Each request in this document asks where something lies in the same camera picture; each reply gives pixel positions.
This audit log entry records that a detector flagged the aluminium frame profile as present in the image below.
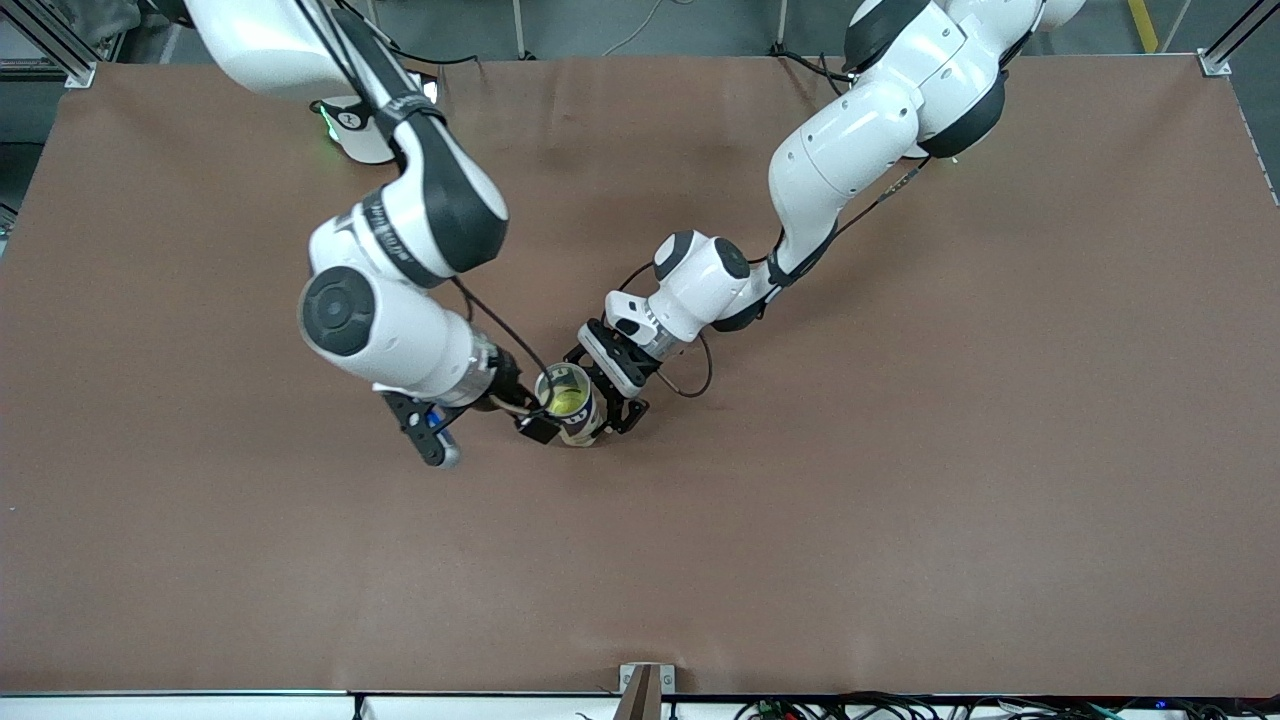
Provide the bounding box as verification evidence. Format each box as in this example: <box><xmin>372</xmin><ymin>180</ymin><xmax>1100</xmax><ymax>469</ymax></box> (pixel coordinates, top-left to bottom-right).
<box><xmin>0</xmin><ymin>0</ymin><xmax>98</xmax><ymax>89</ymax></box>
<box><xmin>1197</xmin><ymin>0</ymin><xmax>1280</xmax><ymax>77</ymax></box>

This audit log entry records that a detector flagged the black left base cable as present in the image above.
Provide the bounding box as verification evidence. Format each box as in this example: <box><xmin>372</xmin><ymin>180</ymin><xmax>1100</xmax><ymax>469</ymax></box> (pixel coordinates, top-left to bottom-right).
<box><xmin>770</xmin><ymin>45</ymin><xmax>853</xmax><ymax>93</ymax></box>

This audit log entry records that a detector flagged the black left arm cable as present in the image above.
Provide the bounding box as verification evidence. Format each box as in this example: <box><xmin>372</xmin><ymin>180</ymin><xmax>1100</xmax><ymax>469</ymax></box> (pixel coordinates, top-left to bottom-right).
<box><xmin>615</xmin><ymin>160</ymin><xmax>933</xmax><ymax>403</ymax></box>

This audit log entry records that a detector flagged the black right base cable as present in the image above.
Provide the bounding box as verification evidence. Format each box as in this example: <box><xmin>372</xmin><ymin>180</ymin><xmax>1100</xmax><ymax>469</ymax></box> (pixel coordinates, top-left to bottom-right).
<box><xmin>385</xmin><ymin>38</ymin><xmax>479</xmax><ymax>69</ymax></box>

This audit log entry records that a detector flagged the grey metal bracket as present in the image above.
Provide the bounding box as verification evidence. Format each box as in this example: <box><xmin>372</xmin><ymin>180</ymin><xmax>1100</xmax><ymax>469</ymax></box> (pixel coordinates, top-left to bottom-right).
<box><xmin>618</xmin><ymin>662</ymin><xmax>677</xmax><ymax>720</ymax></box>

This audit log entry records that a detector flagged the brown slanted bar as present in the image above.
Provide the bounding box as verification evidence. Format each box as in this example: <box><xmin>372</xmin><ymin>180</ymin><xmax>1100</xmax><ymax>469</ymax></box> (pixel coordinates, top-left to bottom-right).
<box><xmin>612</xmin><ymin>664</ymin><xmax>663</xmax><ymax>720</ymax></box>

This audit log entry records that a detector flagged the white table edge rail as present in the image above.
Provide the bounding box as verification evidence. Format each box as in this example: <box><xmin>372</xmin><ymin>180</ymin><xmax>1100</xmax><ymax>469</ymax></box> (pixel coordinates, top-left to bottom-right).
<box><xmin>0</xmin><ymin>690</ymin><xmax>621</xmax><ymax>720</ymax></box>

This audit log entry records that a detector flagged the black base cable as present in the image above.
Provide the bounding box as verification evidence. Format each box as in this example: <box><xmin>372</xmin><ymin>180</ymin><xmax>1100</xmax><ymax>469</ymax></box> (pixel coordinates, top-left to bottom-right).
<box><xmin>770</xmin><ymin>45</ymin><xmax>853</xmax><ymax>93</ymax></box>
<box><xmin>385</xmin><ymin>38</ymin><xmax>479</xmax><ymax>69</ymax></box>

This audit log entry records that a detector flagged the grey crumpled cover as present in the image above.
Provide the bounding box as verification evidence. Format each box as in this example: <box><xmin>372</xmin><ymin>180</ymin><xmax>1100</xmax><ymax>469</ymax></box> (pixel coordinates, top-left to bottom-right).
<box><xmin>60</xmin><ymin>0</ymin><xmax>141</xmax><ymax>46</ymax></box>

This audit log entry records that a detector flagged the white floor cable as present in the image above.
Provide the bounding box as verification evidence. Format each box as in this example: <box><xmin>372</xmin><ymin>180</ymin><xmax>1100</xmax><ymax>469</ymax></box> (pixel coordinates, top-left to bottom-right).
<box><xmin>603</xmin><ymin>0</ymin><xmax>666</xmax><ymax>58</ymax></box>

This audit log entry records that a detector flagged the brown table mat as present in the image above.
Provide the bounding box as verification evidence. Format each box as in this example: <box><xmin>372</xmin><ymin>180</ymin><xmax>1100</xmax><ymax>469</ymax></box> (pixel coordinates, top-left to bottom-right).
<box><xmin>0</xmin><ymin>52</ymin><xmax>1280</xmax><ymax>699</ymax></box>

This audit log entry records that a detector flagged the clear tennis ball can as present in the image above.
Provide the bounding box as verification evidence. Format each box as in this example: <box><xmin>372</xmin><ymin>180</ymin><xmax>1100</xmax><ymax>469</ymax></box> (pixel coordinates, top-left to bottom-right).
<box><xmin>535</xmin><ymin>363</ymin><xmax>605</xmax><ymax>448</ymax></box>

